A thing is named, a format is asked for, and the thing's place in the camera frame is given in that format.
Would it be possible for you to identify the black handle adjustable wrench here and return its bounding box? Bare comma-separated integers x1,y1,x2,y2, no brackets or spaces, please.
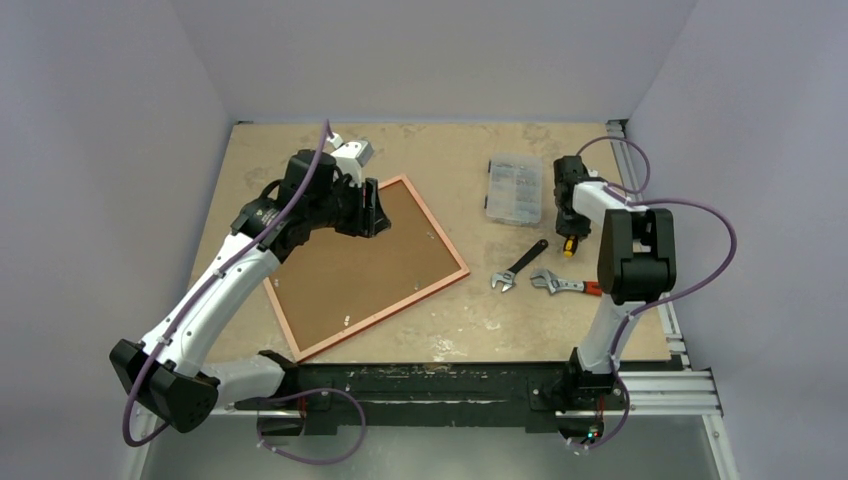
490,239,549,293

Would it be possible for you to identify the clear plastic screw box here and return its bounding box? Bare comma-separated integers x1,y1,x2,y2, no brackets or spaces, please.
484,153,544,226

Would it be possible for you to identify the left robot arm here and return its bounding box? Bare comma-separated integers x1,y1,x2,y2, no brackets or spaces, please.
109,142,391,433

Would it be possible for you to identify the red handle adjustable wrench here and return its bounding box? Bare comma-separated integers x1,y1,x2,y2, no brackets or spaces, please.
530,268,603,296

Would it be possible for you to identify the black yellow screwdriver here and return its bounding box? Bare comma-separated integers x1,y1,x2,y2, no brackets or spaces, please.
562,235,580,258

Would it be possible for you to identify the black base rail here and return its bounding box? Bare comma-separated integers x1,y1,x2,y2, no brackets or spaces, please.
235,360,627,439

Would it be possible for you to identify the red picture frame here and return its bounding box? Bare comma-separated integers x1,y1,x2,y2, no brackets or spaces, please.
264,175,470,362

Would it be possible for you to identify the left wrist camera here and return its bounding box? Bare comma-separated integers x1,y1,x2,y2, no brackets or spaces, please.
328,132,374,186

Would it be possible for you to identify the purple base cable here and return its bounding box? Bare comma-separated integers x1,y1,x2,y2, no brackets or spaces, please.
256,387,368,466

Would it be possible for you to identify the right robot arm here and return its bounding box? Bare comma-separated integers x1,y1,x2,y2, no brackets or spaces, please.
553,156,677,407

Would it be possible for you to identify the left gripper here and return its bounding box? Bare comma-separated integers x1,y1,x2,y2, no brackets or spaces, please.
308,173,389,238

